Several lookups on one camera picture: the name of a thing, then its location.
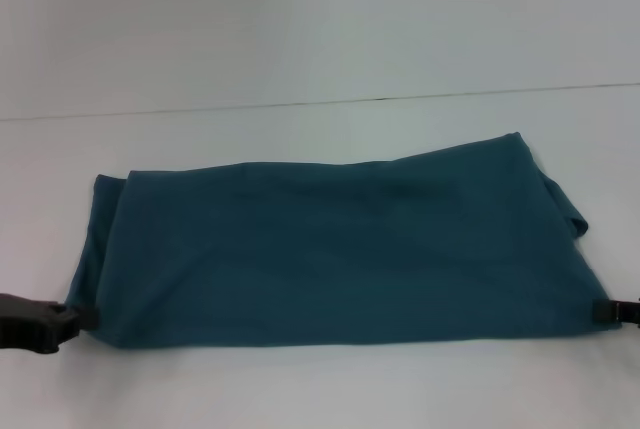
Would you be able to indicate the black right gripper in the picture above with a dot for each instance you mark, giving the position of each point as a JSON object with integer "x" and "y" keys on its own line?
{"x": 630, "y": 311}

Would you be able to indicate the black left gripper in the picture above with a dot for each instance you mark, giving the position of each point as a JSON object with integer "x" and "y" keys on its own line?
{"x": 30, "y": 321}

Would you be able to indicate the teal t-shirt with FREE print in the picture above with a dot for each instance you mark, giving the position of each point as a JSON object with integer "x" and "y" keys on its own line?
{"x": 325, "y": 249}

